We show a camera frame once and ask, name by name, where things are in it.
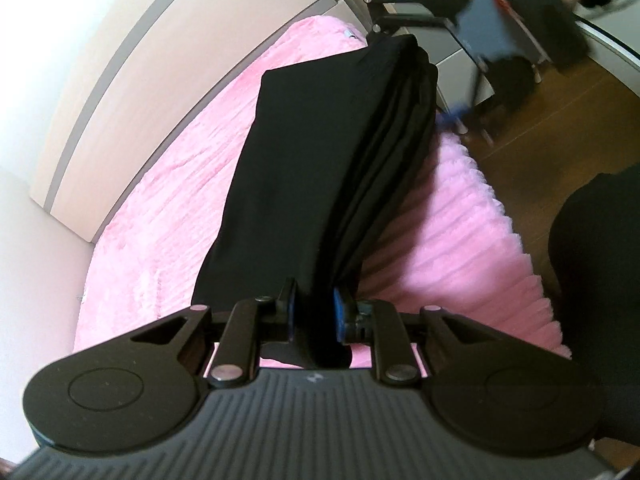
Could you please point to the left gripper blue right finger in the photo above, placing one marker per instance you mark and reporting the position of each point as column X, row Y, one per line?
column 346, row 312

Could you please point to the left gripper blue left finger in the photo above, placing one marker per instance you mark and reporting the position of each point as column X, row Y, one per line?
column 288, row 300

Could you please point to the black trousers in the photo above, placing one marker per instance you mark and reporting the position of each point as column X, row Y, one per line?
column 334, row 148

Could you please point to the white drawer cabinet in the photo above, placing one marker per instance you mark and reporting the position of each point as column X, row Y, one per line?
column 498, row 58

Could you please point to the pink bed blanket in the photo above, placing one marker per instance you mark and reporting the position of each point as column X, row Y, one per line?
column 450, row 245

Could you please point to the beige headboard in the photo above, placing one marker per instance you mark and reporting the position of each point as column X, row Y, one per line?
column 148, row 69

